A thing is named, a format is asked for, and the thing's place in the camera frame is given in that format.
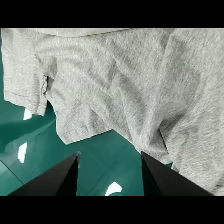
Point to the grey T-shirt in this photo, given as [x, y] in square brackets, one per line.
[126, 83]

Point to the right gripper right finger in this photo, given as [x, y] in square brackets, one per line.
[163, 181]

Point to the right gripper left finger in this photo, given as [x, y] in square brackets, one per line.
[60, 180]

